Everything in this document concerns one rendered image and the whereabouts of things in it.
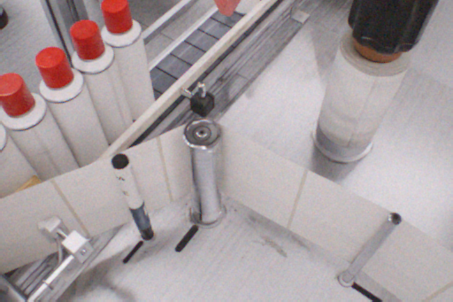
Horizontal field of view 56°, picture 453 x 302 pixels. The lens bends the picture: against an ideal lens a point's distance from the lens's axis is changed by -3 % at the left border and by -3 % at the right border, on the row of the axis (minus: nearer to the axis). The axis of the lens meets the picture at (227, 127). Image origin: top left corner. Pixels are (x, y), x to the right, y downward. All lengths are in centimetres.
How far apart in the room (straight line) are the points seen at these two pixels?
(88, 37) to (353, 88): 31
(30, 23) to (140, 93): 41
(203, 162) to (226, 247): 17
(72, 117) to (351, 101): 33
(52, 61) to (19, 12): 52
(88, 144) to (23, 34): 42
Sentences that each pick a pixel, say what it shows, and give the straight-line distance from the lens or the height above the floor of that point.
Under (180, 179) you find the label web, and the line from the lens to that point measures 52.
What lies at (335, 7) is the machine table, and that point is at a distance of 96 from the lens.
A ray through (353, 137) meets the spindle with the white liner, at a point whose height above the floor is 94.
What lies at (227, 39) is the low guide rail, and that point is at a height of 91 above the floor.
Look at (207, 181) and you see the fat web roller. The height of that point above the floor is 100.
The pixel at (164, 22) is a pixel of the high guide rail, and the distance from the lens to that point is 70.
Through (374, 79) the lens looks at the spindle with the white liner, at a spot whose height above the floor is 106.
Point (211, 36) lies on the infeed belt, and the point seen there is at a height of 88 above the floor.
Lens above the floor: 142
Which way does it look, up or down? 55 degrees down
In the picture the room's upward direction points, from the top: 1 degrees clockwise
